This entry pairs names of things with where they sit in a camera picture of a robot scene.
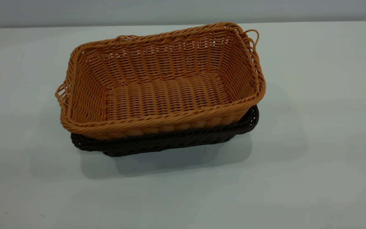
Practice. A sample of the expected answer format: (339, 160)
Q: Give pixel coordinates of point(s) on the orange woven wicker basket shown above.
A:
(164, 92)

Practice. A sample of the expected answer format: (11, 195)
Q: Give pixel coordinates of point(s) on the black woven wicker basket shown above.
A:
(170, 143)

